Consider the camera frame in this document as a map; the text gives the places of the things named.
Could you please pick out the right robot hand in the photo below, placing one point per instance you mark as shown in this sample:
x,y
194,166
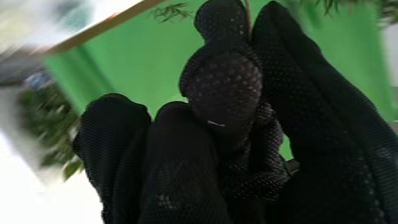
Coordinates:
x,y
330,140

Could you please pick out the green leafy plant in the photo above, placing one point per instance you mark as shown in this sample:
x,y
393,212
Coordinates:
x,y
53,126

